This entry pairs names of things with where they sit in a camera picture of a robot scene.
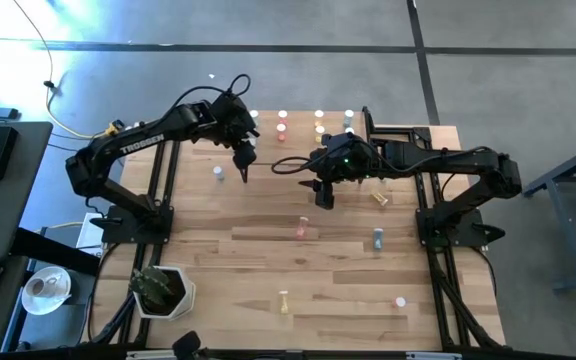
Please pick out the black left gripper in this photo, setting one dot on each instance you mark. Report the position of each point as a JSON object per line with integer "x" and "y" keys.
{"x": 243, "y": 132}

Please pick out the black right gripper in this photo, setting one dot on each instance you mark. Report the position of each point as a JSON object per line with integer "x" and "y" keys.
{"x": 363, "y": 167}

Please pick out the red medicine bottle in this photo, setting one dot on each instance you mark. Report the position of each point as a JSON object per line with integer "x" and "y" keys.
{"x": 302, "y": 227}
{"x": 281, "y": 130}
{"x": 399, "y": 302}
{"x": 282, "y": 115}

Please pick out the green medicine bottle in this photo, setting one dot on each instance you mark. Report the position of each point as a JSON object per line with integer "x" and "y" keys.
{"x": 255, "y": 114}

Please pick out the yellow medicine bottle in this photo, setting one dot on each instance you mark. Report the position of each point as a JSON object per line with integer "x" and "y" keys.
{"x": 380, "y": 199}
{"x": 319, "y": 115}
{"x": 283, "y": 301}
{"x": 319, "y": 131}

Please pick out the blue bottle with red pills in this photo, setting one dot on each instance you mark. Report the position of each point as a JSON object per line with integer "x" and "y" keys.
{"x": 349, "y": 130}

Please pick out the blue medicine bottle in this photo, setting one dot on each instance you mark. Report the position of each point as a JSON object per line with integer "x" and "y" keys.
{"x": 348, "y": 115}
{"x": 378, "y": 238}
{"x": 218, "y": 172}

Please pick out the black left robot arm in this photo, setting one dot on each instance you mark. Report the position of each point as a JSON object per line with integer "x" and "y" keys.
{"x": 133, "y": 145}

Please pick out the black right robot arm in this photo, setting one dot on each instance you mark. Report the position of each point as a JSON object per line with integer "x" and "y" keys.
{"x": 448, "y": 157}

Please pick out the white hexagonal plant pot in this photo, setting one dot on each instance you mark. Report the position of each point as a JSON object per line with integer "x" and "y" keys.
{"x": 185, "y": 300}

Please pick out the green succulent plant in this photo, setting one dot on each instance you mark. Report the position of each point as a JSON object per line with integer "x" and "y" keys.
{"x": 150, "y": 287}

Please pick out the white paper sheet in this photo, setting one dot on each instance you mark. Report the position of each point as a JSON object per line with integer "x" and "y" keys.
{"x": 88, "y": 237}

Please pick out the dark grey desk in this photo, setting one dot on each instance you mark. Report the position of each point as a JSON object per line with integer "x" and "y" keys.
{"x": 23, "y": 210}

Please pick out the white coffee cup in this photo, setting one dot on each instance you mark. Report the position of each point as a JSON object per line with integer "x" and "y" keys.
{"x": 38, "y": 287}

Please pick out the blue-grey metal stand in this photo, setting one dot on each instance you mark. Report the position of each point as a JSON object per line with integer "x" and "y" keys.
{"x": 568, "y": 165}

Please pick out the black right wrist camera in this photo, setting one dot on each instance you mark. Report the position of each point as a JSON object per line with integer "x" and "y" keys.
{"x": 337, "y": 147}

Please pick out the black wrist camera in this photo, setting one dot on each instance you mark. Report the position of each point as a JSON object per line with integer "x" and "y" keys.
{"x": 337, "y": 147}
{"x": 229, "y": 107}

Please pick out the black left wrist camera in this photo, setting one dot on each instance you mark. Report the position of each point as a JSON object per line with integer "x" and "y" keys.
{"x": 229, "y": 107}

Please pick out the black aluminium rig frame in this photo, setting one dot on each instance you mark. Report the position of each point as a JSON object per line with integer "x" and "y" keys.
{"x": 169, "y": 150}

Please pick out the silver metal bracket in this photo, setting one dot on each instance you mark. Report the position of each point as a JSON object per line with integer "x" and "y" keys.
{"x": 154, "y": 354}
{"x": 433, "y": 356}

